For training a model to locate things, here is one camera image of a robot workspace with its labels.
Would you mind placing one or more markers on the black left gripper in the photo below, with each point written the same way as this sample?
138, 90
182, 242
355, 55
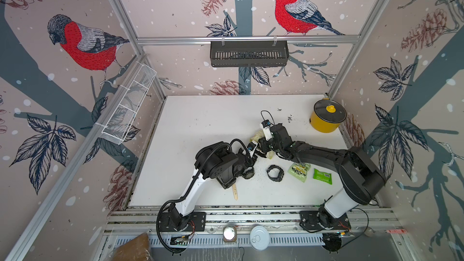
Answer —
252, 162

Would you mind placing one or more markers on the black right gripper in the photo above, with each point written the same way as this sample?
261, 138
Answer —
263, 144

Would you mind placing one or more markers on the yellow green frog towel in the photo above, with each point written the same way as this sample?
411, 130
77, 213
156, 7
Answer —
262, 149

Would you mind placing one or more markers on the black digital watch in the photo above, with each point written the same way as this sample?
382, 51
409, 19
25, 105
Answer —
248, 173
275, 173

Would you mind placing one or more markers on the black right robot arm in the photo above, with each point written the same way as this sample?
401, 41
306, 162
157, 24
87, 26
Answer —
361, 179

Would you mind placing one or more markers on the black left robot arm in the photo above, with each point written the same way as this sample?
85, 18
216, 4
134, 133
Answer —
223, 162

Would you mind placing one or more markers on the green snack packet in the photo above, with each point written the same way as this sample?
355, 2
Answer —
299, 171

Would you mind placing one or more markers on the yellow pot with glass lid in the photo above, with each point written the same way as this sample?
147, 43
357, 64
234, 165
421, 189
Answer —
327, 115

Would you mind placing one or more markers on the small green sachet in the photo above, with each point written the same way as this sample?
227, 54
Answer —
322, 176

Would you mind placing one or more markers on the glass spice jar silver lid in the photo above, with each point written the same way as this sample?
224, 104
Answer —
230, 234

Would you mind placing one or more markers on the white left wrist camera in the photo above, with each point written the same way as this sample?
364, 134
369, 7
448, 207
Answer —
251, 148

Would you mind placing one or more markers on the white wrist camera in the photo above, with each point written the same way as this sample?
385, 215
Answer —
251, 148
266, 125

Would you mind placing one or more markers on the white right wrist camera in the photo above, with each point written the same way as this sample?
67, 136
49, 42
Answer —
266, 125

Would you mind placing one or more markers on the black hanging wire basket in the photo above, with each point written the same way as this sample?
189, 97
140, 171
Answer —
249, 54

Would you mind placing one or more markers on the white mesh wall shelf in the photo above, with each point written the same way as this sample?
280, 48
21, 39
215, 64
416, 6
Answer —
117, 129

